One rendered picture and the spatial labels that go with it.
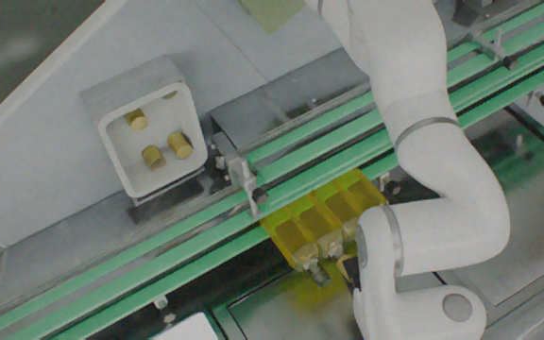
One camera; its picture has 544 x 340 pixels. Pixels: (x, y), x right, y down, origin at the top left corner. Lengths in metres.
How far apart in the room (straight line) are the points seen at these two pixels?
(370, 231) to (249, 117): 0.62
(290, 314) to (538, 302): 0.50
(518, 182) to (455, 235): 0.88
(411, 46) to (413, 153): 0.12
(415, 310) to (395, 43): 0.31
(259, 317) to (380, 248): 0.66
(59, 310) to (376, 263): 0.71
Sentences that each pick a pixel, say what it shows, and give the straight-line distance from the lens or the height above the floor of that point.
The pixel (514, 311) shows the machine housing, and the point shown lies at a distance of 1.41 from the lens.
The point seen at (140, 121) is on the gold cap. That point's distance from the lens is 1.20.
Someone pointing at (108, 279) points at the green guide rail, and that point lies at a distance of 1.30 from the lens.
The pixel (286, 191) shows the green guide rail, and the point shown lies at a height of 0.96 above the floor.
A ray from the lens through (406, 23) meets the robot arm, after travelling 0.79.
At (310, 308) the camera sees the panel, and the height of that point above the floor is 1.11.
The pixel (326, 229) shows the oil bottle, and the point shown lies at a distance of 1.29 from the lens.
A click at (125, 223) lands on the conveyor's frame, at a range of 1.33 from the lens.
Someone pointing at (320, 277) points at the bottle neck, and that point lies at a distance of 1.24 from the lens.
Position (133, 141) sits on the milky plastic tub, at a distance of 1.29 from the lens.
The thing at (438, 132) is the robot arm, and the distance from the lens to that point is 0.78.
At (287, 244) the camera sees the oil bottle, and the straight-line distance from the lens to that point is 1.27.
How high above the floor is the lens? 1.68
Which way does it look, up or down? 36 degrees down
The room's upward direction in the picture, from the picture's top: 142 degrees clockwise
